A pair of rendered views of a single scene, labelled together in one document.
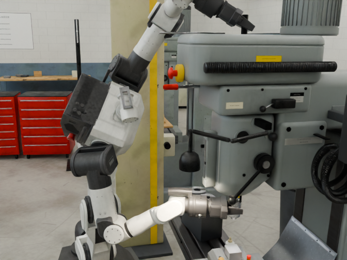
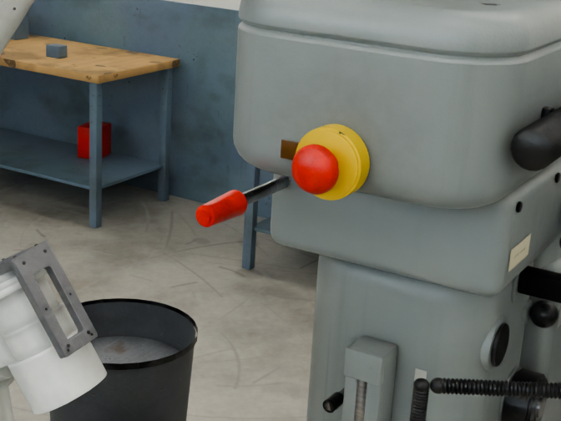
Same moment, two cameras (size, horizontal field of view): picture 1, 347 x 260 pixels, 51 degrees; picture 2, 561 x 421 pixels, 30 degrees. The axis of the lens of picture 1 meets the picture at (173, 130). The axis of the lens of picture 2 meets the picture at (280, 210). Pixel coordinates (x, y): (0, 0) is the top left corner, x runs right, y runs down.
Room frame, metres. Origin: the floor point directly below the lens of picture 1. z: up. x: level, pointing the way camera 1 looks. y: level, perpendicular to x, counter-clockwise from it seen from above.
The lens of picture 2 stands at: (0.71, 0.61, 1.98)
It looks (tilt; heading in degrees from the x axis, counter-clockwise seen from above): 18 degrees down; 313
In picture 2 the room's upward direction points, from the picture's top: 4 degrees clockwise
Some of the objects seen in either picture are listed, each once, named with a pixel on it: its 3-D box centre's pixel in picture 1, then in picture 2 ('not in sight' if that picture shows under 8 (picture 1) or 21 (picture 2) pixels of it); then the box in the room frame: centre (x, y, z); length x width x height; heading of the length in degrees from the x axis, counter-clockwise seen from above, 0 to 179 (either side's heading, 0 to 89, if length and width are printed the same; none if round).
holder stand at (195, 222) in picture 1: (201, 211); not in sight; (1.68, -0.15, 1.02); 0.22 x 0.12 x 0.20; 25
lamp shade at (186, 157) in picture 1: (189, 159); not in sight; (1.15, -0.06, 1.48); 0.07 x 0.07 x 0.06
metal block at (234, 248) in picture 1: (232, 255); not in sight; (1.28, -0.24, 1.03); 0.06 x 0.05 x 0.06; 11
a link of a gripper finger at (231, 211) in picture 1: (234, 211); not in sight; (1.26, -0.24, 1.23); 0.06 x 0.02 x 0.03; 86
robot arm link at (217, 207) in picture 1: (210, 207); not in sight; (1.30, -0.15, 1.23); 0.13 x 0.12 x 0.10; 176
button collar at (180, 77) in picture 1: (179, 72); (331, 162); (1.24, -0.02, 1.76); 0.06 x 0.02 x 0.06; 14
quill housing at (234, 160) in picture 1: (238, 150); (411, 376); (1.29, -0.25, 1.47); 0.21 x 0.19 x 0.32; 14
